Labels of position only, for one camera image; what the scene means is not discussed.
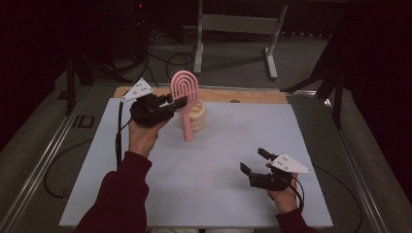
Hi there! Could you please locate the tangle of black floor cables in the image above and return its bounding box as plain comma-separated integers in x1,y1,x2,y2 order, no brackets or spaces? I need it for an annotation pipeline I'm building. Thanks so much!
132,32,195,90

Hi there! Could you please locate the right hand-held gripper cable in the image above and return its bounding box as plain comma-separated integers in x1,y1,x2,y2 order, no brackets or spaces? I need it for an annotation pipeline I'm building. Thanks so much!
290,164,363,233

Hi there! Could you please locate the black tripod stand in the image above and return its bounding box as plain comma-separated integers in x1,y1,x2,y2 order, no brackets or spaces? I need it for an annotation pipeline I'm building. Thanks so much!
280,32,349,130
64,48,134,117

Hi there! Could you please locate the wooden board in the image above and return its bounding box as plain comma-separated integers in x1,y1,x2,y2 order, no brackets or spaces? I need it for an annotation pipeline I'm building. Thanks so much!
113,85,289,105

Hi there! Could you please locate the left hand-held gripper cable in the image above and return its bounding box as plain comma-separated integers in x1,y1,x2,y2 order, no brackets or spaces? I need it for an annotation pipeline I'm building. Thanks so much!
43,96,135,200

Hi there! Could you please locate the person's left hand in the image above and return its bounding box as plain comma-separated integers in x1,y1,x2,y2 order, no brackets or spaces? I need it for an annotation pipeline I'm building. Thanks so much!
127,116,170,159

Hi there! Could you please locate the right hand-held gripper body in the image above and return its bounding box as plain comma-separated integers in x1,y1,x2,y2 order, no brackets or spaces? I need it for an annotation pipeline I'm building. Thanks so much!
249,153,314,192

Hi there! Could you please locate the pink hairbrush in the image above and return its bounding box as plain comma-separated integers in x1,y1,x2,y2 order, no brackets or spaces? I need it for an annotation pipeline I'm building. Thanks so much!
169,70,200,143

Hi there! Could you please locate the white table mat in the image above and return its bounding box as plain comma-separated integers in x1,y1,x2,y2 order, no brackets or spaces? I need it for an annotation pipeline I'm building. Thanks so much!
58,97,334,228

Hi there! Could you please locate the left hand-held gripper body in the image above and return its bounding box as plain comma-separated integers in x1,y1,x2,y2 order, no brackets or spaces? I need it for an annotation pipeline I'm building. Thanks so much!
120,78,178,128

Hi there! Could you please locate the grey metal stand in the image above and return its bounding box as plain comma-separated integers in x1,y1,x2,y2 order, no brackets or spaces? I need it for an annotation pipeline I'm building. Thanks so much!
192,0,289,81

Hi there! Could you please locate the person's right hand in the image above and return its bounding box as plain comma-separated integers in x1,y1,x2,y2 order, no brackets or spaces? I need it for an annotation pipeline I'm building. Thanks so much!
265,163,301,215

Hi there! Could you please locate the hand-held gripper cable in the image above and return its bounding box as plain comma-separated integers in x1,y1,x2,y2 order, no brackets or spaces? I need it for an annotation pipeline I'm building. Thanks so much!
43,96,135,200
290,164,363,233

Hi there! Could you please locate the aluminium table frame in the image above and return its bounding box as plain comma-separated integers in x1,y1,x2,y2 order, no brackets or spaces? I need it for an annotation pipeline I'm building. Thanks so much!
0,82,388,233

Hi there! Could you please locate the cream ribbed cup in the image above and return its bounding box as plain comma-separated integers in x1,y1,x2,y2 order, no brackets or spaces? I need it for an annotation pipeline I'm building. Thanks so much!
179,100,207,133

